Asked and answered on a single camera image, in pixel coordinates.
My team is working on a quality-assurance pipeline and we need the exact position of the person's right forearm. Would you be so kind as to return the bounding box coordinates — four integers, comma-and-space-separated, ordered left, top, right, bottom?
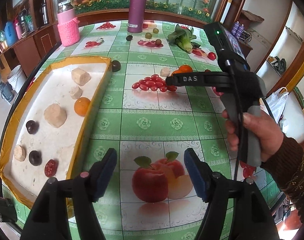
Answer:
260, 135, 304, 220

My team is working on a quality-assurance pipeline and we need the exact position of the green bok choy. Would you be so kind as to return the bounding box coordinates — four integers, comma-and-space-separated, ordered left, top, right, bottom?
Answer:
167, 24, 197, 53

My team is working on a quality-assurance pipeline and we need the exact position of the purple thermos bottle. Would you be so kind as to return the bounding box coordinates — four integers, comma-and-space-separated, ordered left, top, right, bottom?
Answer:
128, 0, 149, 33

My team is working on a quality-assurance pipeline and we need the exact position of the medium beige cylinder block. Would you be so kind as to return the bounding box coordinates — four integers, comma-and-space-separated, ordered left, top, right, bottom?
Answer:
71, 67, 90, 85

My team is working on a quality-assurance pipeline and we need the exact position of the pink knitted sleeve bottle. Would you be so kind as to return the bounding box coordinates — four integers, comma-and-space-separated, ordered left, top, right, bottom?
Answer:
57, 1, 81, 47

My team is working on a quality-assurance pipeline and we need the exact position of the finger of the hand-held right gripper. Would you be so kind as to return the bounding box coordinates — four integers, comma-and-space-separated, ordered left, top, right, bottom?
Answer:
165, 72, 207, 87

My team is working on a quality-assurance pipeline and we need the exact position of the orange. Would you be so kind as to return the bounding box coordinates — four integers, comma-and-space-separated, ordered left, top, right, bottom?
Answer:
74, 97, 91, 117
170, 65, 193, 77

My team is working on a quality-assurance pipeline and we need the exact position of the black thermos flask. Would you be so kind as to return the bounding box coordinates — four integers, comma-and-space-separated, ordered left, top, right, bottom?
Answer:
39, 2, 49, 25

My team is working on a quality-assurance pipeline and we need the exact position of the small pink bottle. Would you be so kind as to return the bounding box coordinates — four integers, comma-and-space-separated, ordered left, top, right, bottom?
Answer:
14, 22, 24, 40

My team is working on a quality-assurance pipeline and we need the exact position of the person's right hand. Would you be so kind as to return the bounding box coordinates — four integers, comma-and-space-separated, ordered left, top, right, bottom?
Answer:
222, 110, 284, 164

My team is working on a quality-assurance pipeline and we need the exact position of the large beige cylinder block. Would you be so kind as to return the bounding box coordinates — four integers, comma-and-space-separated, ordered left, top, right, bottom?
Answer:
44, 104, 67, 128

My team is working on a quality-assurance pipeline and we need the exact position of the white plastic bucket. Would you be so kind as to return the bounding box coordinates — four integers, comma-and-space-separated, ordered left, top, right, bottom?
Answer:
7, 65, 26, 94

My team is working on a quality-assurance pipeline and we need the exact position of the white plastic bag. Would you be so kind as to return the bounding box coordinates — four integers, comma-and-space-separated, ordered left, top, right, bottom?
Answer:
265, 87, 290, 123

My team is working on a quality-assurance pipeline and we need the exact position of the yellow cardboard tray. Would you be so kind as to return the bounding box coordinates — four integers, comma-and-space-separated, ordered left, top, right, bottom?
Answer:
0, 56, 112, 218

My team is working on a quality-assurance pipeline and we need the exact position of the metal pot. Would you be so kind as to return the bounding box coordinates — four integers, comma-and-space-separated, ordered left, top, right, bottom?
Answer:
18, 10, 34, 32

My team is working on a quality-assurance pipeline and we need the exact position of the grey metal kettle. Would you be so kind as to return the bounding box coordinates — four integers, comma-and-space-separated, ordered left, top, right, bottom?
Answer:
0, 81, 15, 103

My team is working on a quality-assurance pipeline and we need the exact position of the green fruit print tablecloth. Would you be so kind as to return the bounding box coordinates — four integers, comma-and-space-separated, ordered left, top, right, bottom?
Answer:
2, 20, 287, 240

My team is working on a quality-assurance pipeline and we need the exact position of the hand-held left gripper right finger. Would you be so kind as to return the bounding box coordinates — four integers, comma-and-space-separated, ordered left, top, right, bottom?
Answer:
184, 148, 280, 240

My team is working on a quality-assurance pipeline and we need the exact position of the blue plastic jug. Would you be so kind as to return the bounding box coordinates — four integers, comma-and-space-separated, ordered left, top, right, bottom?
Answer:
4, 21, 17, 47

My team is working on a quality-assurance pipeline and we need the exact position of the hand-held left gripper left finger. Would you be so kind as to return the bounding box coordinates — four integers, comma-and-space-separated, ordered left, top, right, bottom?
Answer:
19, 148, 117, 240

